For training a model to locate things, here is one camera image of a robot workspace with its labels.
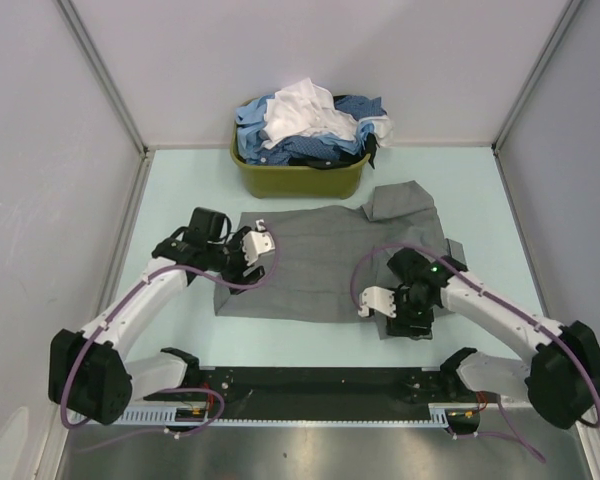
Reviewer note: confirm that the light blue shirt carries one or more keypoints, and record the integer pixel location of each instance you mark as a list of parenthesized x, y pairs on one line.
[(251, 138)]

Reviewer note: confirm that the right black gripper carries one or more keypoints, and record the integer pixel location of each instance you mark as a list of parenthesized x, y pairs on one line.
[(400, 326)]

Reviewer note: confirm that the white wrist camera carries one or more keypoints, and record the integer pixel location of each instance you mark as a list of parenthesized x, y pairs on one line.
[(257, 242), (377, 299)]

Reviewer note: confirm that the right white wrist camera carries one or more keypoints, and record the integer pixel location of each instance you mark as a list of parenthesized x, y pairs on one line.
[(377, 299)]

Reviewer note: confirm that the dark blue dotted shirt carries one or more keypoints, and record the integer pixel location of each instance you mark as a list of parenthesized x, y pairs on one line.
[(329, 133)]

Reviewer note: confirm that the grey long sleeve shirt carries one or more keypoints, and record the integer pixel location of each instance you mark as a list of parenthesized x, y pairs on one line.
[(329, 252)]

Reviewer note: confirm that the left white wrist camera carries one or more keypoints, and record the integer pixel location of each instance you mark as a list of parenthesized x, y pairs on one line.
[(257, 242)]

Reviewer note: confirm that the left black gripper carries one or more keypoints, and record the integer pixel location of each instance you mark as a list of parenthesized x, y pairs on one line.
[(252, 276)]

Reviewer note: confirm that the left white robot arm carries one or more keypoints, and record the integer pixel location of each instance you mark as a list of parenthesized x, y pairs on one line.
[(90, 375)]

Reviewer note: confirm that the olive green laundry basket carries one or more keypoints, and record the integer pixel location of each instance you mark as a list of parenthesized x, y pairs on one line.
[(295, 182)]

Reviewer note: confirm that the white slotted cable duct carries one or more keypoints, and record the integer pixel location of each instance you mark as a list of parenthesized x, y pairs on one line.
[(183, 418)]

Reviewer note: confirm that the white shirt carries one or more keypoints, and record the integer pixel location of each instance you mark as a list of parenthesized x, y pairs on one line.
[(307, 111)]

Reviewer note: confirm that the black garment with button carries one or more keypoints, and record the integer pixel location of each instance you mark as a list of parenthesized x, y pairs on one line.
[(370, 150)]

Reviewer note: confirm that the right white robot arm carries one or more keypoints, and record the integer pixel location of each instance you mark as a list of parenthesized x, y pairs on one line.
[(556, 368)]

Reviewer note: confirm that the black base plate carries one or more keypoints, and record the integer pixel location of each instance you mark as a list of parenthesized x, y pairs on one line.
[(318, 388)]

